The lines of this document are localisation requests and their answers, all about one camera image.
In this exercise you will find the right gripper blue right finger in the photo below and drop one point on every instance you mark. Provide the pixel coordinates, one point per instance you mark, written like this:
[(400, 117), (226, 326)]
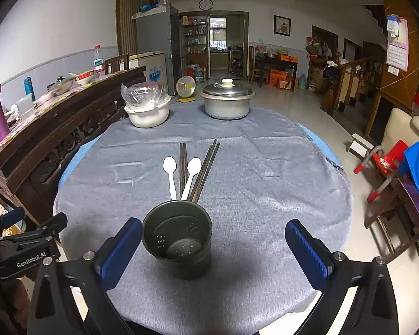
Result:
[(374, 307)]

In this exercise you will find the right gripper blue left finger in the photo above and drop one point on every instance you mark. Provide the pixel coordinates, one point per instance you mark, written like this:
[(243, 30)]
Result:
[(70, 297)]

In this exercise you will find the dark metal utensil holder cup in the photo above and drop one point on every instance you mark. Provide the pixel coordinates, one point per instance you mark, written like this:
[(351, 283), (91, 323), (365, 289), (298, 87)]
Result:
[(178, 235)]

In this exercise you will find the white plastic spoon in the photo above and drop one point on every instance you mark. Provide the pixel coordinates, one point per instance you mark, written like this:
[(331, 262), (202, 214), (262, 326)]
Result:
[(193, 168), (169, 166)]

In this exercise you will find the dark carved wooden sideboard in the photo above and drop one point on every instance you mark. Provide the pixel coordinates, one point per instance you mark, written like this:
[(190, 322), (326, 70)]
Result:
[(36, 154)]

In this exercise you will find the blue under cloth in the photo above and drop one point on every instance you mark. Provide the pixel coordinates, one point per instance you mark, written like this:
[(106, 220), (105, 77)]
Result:
[(77, 158)]

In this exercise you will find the grey table cloth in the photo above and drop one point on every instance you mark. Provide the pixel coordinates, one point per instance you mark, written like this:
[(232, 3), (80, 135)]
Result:
[(267, 172)]

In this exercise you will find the red child chair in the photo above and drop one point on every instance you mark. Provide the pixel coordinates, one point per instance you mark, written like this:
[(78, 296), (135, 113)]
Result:
[(386, 165)]

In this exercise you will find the white step stool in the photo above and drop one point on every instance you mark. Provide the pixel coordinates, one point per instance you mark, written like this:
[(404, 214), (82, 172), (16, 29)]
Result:
[(359, 146)]

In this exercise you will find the teal bottle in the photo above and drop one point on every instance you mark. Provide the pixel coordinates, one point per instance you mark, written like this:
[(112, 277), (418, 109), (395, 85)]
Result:
[(29, 90)]

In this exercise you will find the glass lidded bowl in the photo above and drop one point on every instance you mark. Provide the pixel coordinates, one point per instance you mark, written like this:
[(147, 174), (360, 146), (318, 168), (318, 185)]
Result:
[(61, 85)]

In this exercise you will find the beige sofa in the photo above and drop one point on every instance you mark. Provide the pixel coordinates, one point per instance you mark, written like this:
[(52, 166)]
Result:
[(400, 127)]

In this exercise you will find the red white bowl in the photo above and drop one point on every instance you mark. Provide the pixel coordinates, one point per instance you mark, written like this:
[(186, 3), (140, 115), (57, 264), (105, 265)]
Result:
[(83, 78)]

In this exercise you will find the clear plastic bag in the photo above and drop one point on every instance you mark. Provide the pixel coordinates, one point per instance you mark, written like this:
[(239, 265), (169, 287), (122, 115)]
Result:
[(144, 96)]

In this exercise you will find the clear plastic water bottle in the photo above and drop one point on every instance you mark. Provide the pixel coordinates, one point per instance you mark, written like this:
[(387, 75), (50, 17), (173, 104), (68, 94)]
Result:
[(98, 60)]

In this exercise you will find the wooden stair railing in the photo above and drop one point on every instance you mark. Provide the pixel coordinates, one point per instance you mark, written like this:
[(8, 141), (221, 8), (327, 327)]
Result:
[(350, 83)]

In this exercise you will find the white chest freezer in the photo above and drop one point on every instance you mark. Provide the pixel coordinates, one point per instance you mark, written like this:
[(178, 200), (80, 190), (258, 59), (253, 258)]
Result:
[(155, 66)]

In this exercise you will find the small white fan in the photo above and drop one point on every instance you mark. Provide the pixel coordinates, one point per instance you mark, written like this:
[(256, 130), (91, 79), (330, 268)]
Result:
[(185, 88)]

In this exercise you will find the orange boxes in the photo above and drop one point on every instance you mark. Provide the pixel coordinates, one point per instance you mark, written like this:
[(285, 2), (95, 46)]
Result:
[(281, 79)]

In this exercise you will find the aluminium pot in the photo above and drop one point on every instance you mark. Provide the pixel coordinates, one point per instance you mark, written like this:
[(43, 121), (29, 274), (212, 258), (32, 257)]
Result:
[(227, 107)]

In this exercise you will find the pot lid with knob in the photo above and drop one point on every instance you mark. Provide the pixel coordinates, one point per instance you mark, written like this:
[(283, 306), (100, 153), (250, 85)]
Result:
[(226, 88)]

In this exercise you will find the grey refrigerator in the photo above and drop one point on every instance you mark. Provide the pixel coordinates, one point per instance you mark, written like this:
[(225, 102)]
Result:
[(158, 30)]

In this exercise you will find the dark wooden side table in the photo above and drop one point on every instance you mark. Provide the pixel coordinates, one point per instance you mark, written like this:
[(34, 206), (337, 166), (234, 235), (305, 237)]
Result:
[(267, 63)]

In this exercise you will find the wall calendar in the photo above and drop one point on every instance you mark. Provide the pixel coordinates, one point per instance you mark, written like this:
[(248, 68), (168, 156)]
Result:
[(397, 56)]

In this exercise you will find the framed wall picture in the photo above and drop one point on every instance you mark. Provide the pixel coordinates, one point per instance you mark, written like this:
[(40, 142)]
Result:
[(282, 25)]

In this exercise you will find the round wall clock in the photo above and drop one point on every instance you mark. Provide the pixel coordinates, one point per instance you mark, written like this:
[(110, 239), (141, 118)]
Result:
[(205, 5)]

